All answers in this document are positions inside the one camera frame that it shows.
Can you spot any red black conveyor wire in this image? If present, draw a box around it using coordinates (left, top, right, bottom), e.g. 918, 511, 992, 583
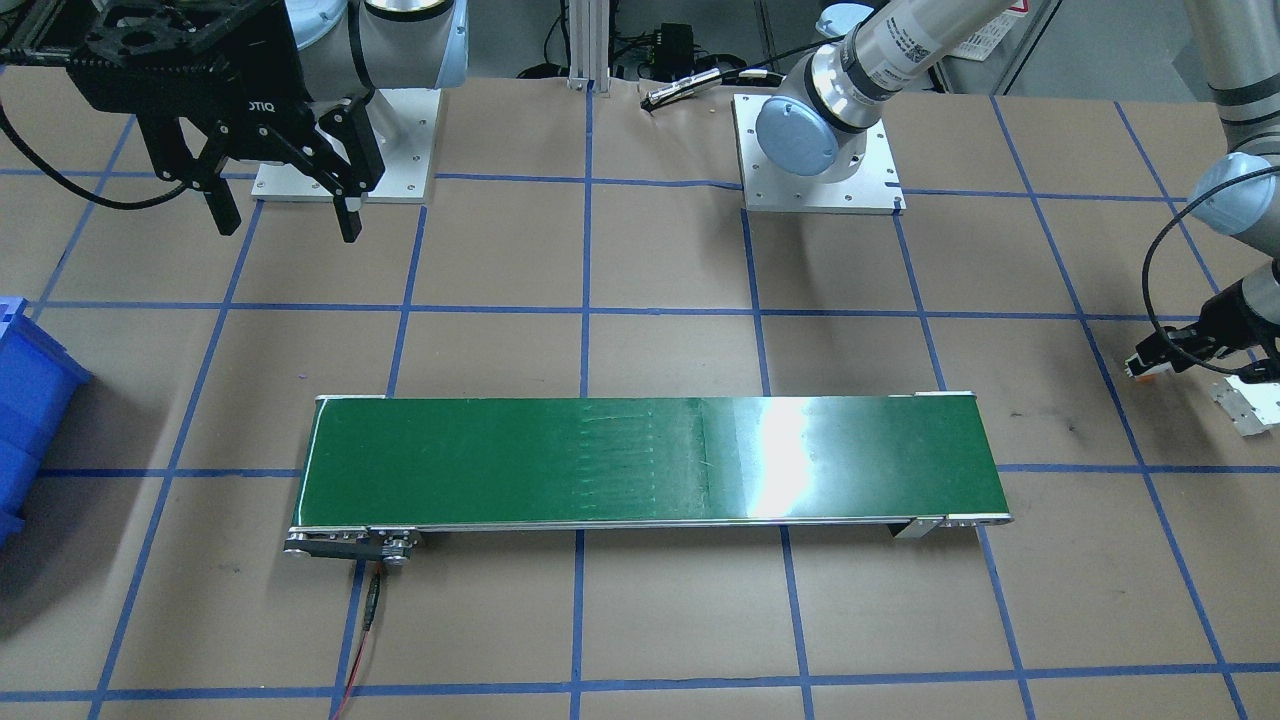
330, 560, 386, 720

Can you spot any small black power box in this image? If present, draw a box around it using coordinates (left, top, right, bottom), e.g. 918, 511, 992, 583
655, 22, 701, 71

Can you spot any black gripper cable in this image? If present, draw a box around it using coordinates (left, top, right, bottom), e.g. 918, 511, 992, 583
1143, 193, 1280, 383
0, 95, 191, 211

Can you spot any white square base plate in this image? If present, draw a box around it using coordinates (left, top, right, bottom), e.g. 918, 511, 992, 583
250, 88, 442, 204
733, 93, 904, 214

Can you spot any green conveyor belt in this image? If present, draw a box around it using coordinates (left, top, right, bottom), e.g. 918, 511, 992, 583
283, 392, 1014, 571

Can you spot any white metal bracket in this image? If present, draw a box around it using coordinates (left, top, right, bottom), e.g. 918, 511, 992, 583
1213, 378, 1280, 438

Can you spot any blue plastic bin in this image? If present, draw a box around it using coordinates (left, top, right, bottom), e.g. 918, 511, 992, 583
0, 297, 93, 551

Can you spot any silver cable connector plug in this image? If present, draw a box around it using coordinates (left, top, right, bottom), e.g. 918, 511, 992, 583
643, 68, 746, 109

